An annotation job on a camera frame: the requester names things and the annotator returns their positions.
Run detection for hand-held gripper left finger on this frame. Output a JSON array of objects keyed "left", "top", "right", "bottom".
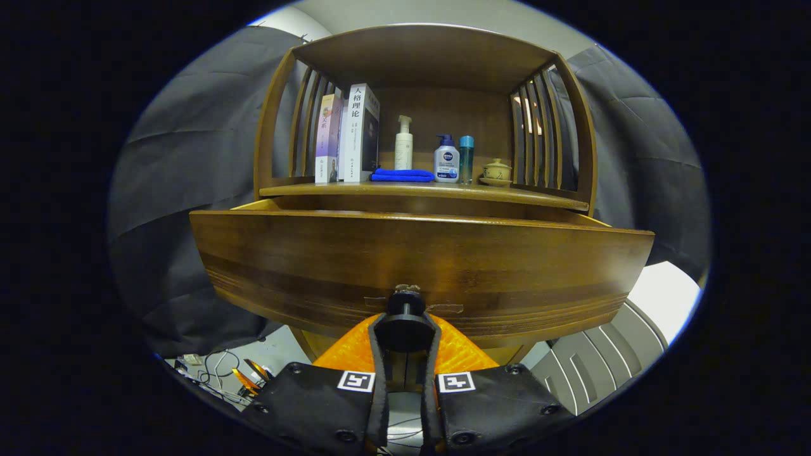
[{"left": 244, "top": 312, "right": 388, "bottom": 453}]

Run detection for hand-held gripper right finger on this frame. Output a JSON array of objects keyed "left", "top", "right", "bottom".
[{"left": 421, "top": 312, "right": 571, "bottom": 453}]

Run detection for black round drawer knob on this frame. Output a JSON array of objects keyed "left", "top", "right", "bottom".
[{"left": 375, "top": 284, "right": 438, "bottom": 353}]

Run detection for brown wooden drawer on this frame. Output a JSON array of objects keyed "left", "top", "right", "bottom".
[{"left": 189, "top": 198, "right": 655, "bottom": 349}]

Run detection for wooden countertop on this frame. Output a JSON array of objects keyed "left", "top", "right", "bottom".
[{"left": 259, "top": 180, "right": 590, "bottom": 213}]

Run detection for brown wooden cabinet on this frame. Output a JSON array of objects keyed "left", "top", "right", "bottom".
[{"left": 253, "top": 23, "right": 597, "bottom": 368}]

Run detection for orange and black tool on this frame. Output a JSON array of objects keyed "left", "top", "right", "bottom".
[{"left": 231, "top": 358, "right": 274, "bottom": 396}]

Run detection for grey ribbed panel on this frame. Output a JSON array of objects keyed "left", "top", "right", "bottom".
[{"left": 526, "top": 301, "right": 669, "bottom": 415}]

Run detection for blue folded cloth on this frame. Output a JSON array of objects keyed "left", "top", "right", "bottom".
[{"left": 370, "top": 167, "right": 436, "bottom": 183}]

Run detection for white bottle with blue cap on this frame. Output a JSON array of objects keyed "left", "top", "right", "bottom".
[{"left": 433, "top": 134, "right": 460, "bottom": 184}]

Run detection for lidded ceramic teacup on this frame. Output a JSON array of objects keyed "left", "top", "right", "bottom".
[{"left": 478, "top": 158, "right": 513, "bottom": 187}]

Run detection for slim teal bottle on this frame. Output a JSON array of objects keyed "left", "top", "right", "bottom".
[{"left": 459, "top": 135, "right": 475, "bottom": 185}]

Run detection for white pump bottle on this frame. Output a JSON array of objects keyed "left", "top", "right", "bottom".
[{"left": 394, "top": 115, "right": 414, "bottom": 170}]

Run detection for thick white book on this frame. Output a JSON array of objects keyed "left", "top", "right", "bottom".
[{"left": 338, "top": 83, "right": 381, "bottom": 184}]

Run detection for purple book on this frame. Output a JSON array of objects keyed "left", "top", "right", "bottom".
[{"left": 315, "top": 94, "right": 344, "bottom": 185}]

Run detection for white flat board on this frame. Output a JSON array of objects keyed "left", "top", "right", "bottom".
[{"left": 624, "top": 261, "right": 703, "bottom": 346}]

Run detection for black floor cables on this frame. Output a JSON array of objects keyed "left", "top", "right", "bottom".
[{"left": 166, "top": 348, "right": 267, "bottom": 406}]

